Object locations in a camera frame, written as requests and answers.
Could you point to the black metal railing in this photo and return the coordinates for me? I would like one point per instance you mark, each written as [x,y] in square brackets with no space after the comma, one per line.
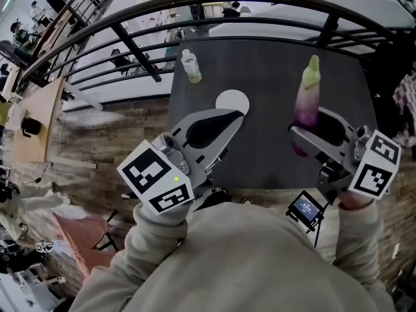
[130,41]

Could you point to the wooden handrail staircase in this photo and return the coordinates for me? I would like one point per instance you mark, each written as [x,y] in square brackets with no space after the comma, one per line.
[55,31]

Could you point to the pink cloth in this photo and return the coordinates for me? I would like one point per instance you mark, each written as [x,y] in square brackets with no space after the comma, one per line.
[81,239]

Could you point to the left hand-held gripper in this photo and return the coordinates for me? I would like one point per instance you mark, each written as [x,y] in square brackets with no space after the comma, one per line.
[149,174]

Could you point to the person's grey sweatshirt torso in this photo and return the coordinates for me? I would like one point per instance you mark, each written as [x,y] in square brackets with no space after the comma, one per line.
[243,265]

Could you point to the person's right shoe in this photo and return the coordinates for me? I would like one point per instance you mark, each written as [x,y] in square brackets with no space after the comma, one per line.
[247,201]

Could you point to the person's left shoe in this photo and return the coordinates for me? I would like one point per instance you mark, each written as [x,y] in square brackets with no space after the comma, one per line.
[218,191]

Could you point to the light wooden table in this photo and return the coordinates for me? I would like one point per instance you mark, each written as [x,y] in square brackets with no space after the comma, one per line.
[35,109]

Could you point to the black jug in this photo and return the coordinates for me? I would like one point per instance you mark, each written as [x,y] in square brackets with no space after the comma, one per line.
[31,127]

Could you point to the person's right forearm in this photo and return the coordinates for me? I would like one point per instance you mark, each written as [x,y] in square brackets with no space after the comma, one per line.
[357,236]

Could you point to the small black monitor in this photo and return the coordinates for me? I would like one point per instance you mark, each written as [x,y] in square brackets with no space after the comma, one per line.
[305,208]

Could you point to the clear plastic drink bottle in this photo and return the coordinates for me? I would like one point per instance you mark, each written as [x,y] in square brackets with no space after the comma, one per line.
[191,67]

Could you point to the checkered tablecloth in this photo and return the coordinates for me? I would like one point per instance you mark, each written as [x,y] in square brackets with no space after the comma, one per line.
[406,99]

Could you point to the white round plate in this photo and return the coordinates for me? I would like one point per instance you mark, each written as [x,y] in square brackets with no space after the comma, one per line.
[230,99]

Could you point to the purple eggplant with green stem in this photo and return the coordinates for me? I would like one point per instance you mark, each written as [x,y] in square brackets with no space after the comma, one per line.
[307,106]

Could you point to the person's left forearm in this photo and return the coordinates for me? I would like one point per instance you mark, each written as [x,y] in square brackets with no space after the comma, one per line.
[156,242]

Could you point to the person's shoe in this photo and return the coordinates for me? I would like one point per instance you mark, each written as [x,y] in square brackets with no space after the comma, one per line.
[247,201]
[218,191]

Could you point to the dark grey table top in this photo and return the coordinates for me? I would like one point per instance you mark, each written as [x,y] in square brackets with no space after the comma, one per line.
[266,76]

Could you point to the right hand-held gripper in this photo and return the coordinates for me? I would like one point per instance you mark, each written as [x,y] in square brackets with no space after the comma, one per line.
[373,177]

